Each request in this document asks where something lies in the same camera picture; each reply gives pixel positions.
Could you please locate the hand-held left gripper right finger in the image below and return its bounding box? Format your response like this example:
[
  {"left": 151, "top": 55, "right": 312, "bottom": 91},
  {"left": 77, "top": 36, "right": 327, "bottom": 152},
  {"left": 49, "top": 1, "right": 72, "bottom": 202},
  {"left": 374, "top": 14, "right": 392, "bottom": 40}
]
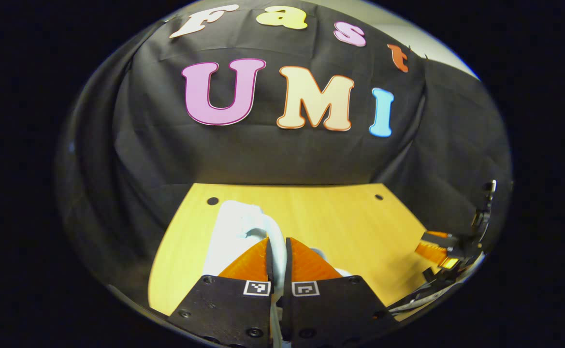
[{"left": 282, "top": 237, "right": 399, "bottom": 348}]

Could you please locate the white suitcase black lining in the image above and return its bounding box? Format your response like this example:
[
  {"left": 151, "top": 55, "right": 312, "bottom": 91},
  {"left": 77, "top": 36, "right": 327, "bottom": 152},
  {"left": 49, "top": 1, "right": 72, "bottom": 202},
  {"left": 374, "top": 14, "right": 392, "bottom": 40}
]
[{"left": 203, "top": 200, "right": 353, "bottom": 348}]

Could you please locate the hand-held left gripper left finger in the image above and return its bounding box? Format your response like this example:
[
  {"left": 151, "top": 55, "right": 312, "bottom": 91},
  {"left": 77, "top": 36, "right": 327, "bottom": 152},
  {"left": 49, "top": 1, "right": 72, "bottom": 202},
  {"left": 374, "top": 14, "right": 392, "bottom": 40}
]
[{"left": 166, "top": 237, "right": 272, "bottom": 348}]

